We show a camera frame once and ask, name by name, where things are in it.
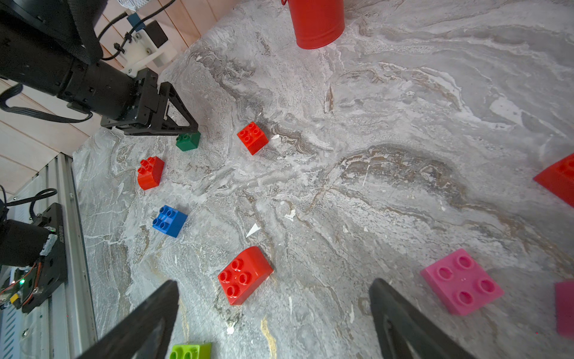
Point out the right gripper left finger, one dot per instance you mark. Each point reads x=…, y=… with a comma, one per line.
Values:
x=146, y=332

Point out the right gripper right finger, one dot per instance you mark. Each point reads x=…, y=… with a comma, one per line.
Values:
x=403, y=331

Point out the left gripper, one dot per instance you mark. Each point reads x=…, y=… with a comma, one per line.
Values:
x=153, y=109

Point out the green lego brick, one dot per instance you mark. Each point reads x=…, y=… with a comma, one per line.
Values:
x=188, y=141

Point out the lime lego brick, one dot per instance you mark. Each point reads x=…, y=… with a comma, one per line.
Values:
x=191, y=351

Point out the red lego brick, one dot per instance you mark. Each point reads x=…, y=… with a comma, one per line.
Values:
x=253, y=138
x=244, y=275
x=149, y=173
x=558, y=179

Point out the blue lego brick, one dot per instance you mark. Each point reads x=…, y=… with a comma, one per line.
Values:
x=169, y=221

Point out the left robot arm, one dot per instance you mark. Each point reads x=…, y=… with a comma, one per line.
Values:
x=52, y=46

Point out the pink lego brick left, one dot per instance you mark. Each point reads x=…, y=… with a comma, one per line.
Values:
x=461, y=283

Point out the pink lego brick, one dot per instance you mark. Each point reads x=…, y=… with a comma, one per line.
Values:
x=461, y=283
x=564, y=311

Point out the pink lego brick right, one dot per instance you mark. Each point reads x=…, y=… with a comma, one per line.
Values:
x=564, y=311

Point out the red pen cup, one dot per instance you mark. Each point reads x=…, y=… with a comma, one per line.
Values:
x=316, y=23

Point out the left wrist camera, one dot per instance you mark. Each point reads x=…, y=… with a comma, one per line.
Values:
x=147, y=46

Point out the aluminium rail front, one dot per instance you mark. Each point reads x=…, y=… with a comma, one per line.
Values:
x=63, y=326

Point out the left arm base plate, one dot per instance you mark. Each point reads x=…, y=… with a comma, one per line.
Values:
x=37, y=254

